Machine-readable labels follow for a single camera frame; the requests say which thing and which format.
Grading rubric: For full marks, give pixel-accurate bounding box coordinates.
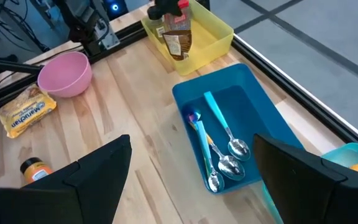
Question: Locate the blue plastic bin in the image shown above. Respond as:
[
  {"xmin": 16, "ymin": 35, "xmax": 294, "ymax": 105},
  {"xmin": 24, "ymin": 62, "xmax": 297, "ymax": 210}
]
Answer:
[{"xmin": 172, "ymin": 63, "xmax": 306, "ymax": 195}]

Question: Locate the black computer blue light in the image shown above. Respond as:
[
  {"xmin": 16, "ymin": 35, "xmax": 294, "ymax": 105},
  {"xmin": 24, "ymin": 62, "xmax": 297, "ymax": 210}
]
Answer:
[{"xmin": 104, "ymin": 0, "xmax": 127, "ymax": 19}]

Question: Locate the yellow plastic bin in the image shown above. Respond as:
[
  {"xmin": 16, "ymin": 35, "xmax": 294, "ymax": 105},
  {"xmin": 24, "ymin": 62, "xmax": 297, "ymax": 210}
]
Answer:
[{"xmin": 140, "ymin": 0, "xmax": 235, "ymax": 77}]

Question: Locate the translucent green plastic bin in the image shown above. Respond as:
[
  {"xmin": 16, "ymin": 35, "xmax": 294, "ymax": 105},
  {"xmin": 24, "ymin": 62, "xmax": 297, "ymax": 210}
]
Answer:
[{"xmin": 261, "ymin": 142, "xmax": 358, "ymax": 224}]

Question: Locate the green-handled metal spoon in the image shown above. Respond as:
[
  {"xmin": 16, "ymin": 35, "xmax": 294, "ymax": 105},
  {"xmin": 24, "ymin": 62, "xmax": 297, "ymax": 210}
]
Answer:
[{"xmin": 203, "ymin": 90, "xmax": 252, "ymax": 162}]

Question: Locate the orange spice bottle black cap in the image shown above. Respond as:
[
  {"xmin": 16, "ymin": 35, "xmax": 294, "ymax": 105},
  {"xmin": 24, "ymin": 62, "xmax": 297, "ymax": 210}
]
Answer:
[{"xmin": 19, "ymin": 157, "xmax": 55, "ymax": 185}]

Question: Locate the yellow Maruchan ramen packet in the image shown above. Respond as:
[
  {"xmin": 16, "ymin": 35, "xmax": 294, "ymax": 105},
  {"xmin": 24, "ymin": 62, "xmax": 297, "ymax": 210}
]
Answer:
[{"xmin": 0, "ymin": 83, "xmax": 58, "ymax": 139}]

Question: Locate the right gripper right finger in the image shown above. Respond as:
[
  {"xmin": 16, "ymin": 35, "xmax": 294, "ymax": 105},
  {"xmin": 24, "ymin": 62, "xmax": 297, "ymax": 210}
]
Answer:
[{"xmin": 252, "ymin": 133, "xmax": 358, "ymax": 224}]

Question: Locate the wooden-handled metal spoon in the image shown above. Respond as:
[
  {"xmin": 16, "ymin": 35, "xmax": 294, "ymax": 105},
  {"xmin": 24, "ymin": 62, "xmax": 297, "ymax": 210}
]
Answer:
[{"xmin": 188, "ymin": 123, "xmax": 247, "ymax": 182}]

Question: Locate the iridescent rainbow spoon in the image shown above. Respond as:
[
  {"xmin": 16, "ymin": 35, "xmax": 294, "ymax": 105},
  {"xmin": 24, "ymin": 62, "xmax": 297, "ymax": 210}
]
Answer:
[{"xmin": 183, "ymin": 107, "xmax": 214, "ymax": 177}]

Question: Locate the pink plastic bowl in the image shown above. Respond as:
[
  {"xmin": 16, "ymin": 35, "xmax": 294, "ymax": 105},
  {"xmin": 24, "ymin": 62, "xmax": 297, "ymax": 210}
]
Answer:
[{"xmin": 37, "ymin": 51, "xmax": 93, "ymax": 99}]

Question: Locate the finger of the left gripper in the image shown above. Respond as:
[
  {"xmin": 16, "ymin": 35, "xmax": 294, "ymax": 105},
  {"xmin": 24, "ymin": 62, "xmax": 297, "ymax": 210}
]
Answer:
[{"xmin": 155, "ymin": 0, "xmax": 183, "ymax": 17}]

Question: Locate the clear bottle black cap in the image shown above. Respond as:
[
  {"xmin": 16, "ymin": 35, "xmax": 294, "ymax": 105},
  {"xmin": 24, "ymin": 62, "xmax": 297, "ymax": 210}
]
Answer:
[{"xmin": 147, "ymin": 5, "xmax": 167, "ymax": 40}]

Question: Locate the brown snack pouch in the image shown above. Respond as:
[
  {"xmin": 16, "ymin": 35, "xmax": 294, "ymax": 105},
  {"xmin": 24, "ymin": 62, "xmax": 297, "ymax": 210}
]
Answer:
[{"xmin": 162, "ymin": 12, "xmax": 194, "ymax": 62}]

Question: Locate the light-blue-handled metal spoon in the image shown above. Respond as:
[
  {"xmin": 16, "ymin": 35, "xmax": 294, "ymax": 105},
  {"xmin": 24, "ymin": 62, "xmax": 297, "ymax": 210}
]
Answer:
[{"xmin": 195, "ymin": 119, "xmax": 226, "ymax": 194}]

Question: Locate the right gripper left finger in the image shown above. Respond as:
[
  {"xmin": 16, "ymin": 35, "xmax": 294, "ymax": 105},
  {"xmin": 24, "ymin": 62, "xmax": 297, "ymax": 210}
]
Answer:
[{"xmin": 22, "ymin": 134, "xmax": 133, "ymax": 224}]

